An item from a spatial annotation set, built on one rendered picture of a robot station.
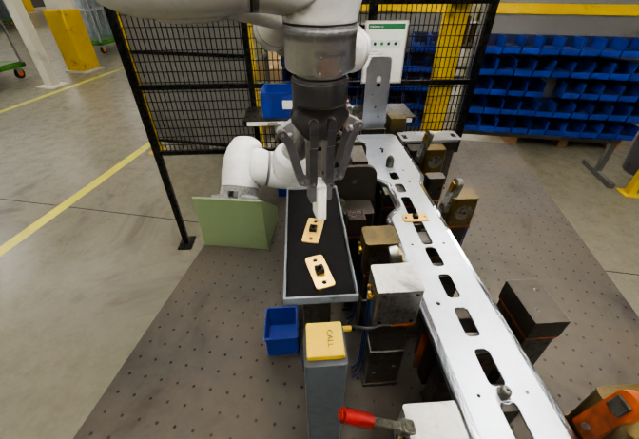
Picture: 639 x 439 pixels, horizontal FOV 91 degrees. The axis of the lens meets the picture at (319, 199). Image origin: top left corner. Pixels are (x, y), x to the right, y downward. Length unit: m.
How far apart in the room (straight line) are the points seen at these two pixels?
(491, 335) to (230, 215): 0.94
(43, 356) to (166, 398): 1.34
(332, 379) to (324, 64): 0.48
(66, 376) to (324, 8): 2.09
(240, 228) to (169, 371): 0.53
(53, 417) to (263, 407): 1.29
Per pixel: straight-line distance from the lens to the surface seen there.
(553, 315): 0.90
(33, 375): 2.32
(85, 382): 2.14
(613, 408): 0.77
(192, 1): 0.38
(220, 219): 1.32
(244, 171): 1.31
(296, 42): 0.40
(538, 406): 0.80
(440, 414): 0.65
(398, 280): 0.72
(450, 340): 0.80
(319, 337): 0.56
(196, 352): 1.14
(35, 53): 7.52
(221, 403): 1.05
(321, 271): 0.64
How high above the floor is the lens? 1.64
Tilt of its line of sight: 36 degrees down
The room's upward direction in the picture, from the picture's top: straight up
